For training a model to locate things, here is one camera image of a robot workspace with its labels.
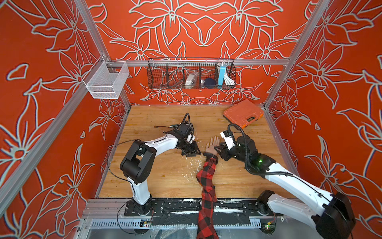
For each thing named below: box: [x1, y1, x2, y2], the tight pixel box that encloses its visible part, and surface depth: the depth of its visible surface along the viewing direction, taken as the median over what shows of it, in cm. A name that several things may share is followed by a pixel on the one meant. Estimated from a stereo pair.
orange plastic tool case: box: [222, 99, 265, 129], surface depth 109 cm
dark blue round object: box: [203, 77, 216, 90], surface depth 97 cm
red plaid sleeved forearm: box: [195, 157, 220, 239], surface depth 74 cm
